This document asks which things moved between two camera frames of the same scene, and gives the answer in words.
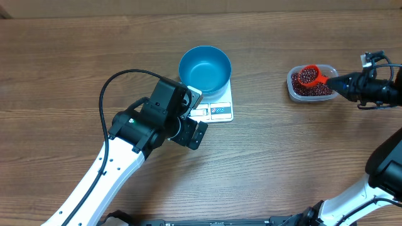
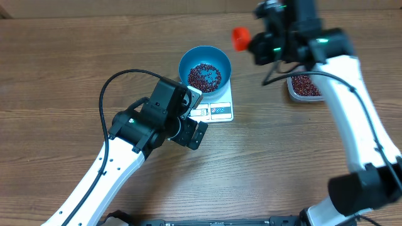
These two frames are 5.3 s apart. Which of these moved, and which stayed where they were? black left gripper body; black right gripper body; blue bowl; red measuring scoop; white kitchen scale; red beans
Moved: red measuring scoop; black right gripper body
Stayed: black left gripper body; red beans; white kitchen scale; blue bowl
